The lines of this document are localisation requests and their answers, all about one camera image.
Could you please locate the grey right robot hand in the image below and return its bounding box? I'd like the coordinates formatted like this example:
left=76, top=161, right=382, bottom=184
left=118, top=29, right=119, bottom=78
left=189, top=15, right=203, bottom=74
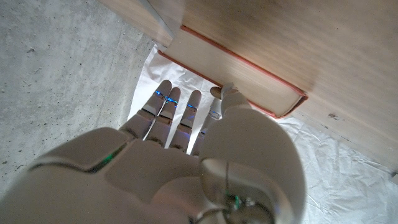
left=0, top=80, right=307, bottom=224

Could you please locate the white wrinkled backdrop sheet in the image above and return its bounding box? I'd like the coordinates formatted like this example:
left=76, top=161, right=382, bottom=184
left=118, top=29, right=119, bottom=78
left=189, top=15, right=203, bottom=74
left=126, top=43, right=398, bottom=224

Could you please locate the red notebook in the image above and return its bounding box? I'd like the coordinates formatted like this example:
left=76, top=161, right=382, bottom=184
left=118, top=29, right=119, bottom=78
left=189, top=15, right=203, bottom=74
left=157, top=24, right=309, bottom=119

